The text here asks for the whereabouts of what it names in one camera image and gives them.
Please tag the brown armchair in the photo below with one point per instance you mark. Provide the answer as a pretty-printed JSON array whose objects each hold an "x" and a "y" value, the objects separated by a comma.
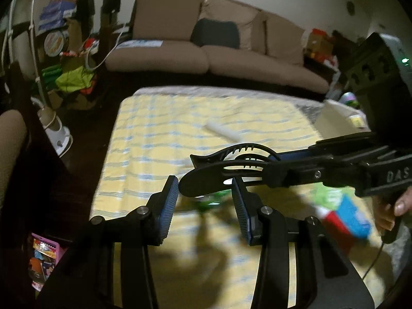
[{"x": 11, "y": 148}]

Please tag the green plastic bottle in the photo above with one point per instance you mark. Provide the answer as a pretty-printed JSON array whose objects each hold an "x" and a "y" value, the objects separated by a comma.
[{"x": 210, "y": 199}]

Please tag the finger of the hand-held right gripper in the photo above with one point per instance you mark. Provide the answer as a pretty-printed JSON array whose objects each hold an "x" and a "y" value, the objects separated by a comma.
[
  {"x": 206, "y": 182},
  {"x": 225, "y": 152}
]

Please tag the red toy boxes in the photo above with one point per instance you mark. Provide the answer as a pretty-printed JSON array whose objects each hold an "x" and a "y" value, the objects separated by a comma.
[{"x": 320, "y": 46}]

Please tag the dark cushion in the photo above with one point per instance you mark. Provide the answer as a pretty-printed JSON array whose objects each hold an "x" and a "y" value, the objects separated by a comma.
[{"x": 215, "y": 33}]

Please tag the white standing fan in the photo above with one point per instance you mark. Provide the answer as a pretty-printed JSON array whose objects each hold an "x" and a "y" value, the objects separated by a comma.
[{"x": 56, "y": 133}]

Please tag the green clothes pile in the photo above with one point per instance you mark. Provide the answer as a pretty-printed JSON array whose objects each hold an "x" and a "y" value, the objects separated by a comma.
[{"x": 69, "y": 80}]

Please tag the white and blue paper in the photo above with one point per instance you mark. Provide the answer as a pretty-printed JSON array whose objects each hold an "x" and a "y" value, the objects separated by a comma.
[{"x": 141, "y": 44}]

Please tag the green round toy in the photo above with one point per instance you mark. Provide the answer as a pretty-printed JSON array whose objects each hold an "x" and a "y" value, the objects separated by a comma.
[{"x": 349, "y": 99}]

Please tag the white cardboard box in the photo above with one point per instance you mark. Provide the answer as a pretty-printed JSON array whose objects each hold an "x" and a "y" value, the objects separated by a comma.
[{"x": 339, "y": 117}]

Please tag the brown sofa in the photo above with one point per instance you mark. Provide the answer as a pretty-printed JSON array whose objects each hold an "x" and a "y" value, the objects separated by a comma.
[{"x": 225, "y": 61}]

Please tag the round printed tin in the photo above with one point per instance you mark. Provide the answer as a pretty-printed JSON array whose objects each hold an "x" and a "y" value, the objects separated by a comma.
[{"x": 56, "y": 43}]

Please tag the red and blue box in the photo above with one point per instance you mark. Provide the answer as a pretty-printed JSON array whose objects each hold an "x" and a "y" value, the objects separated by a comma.
[{"x": 349, "y": 219}]

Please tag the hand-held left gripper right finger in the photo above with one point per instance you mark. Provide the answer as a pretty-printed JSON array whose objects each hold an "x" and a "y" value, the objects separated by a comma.
[{"x": 242, "y": 213}]

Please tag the yellow striped tablecloth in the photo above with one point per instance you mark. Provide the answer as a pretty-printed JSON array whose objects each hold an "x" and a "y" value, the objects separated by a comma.
[{"x": 180, "y": 128}]

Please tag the white tube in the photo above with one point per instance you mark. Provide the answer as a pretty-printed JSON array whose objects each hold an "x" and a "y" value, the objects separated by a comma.
[{"x": 225, "y": 132}]

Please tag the black chair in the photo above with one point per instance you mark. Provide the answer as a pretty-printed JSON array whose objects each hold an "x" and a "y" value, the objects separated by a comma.
[{"x": 111, "y": 13}]

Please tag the pink storage box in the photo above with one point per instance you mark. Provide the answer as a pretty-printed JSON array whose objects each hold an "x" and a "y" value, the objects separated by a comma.
[{"x": 43, "y": 257}]

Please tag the green packet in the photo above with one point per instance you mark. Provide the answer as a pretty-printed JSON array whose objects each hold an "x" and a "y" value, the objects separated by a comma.
[{"x": 328, "y": 196}]

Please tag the person's right hand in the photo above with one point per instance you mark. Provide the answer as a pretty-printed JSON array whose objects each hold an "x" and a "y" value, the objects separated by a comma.
[{"x": 384, "y": 212}]

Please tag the stack of blue boxes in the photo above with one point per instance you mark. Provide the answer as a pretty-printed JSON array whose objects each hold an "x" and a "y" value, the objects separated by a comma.
[{"x": 56, "y": 14}]

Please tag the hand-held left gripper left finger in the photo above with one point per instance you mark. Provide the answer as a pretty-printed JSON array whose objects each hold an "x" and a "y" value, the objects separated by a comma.
[{"x": 168, "y": 206}]

